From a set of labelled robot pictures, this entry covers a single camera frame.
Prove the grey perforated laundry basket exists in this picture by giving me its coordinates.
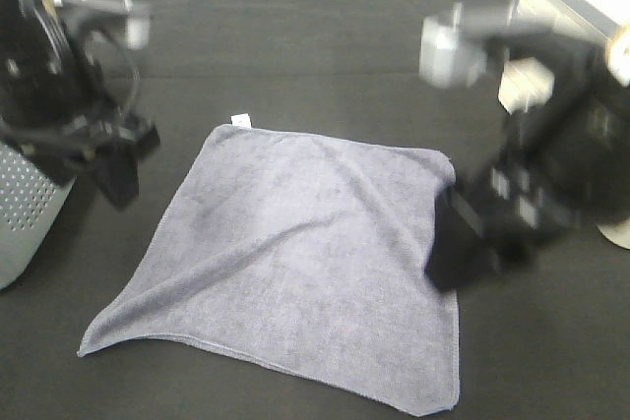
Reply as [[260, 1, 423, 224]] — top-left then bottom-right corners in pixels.
[[0, 0, 78, 292]]

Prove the white storage box grey rim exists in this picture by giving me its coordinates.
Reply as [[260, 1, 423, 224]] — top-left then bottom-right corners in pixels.
[[498, 0, 629, 250]]

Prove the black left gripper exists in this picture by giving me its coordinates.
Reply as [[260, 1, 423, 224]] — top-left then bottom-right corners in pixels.
[[24, 0, 158, 209]]

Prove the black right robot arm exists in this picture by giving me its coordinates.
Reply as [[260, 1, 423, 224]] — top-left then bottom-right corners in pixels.
[[419, 5, 629, 293]]

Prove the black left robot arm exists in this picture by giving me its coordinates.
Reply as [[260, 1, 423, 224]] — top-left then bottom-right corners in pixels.
[[1, 0, 159, 209]]

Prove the grey-blue microfibre towel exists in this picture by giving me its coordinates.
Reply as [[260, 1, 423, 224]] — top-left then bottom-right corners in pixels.
[[78, 124, 460, 417]]

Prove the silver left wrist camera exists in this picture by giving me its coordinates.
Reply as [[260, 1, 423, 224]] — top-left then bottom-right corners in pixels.
[[123, 0, 151, 50]]

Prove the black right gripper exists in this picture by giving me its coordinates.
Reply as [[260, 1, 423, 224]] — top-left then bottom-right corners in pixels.
[[424, 9, 615, 292]]

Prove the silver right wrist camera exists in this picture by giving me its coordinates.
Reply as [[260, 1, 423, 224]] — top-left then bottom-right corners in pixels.
[[418, 3, 488, 89]]

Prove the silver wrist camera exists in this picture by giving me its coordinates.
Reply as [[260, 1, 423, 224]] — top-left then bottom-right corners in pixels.
[[123, 0, 151, 50], [418, 3, 488, 89]]

